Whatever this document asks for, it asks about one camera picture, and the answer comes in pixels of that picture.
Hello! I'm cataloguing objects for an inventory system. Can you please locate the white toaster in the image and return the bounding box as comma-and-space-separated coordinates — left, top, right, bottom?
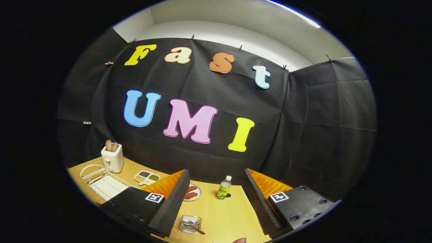
101, 143, 124, 173

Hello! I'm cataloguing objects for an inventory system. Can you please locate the green tea bottle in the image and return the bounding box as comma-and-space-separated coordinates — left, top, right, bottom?
216, 175, 233, 200

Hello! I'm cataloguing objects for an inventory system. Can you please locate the white ribbed drip tray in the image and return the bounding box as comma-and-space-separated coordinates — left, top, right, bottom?
90, 174, 130, 200

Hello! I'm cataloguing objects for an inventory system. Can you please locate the metal spoon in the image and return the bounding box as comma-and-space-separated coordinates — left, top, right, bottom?
182, 219, 206, 235

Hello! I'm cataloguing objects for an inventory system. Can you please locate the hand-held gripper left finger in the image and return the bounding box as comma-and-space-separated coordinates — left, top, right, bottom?
98, 169, 191, 238

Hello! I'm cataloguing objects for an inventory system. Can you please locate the white wire dish rack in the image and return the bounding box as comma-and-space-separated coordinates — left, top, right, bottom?
80, 164, 139, 202

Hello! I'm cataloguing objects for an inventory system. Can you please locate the white round plate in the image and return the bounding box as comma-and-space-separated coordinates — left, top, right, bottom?
183, 183, 203, 202

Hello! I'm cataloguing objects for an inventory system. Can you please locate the white divided snack tray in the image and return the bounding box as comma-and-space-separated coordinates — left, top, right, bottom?
134, 170, 161, 186

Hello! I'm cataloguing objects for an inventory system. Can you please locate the metal wire basket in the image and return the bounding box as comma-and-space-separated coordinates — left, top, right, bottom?
179, 215, 202, 234

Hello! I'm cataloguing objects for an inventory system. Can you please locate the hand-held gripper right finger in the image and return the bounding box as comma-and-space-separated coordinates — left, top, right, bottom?
244, 168, 342, 237

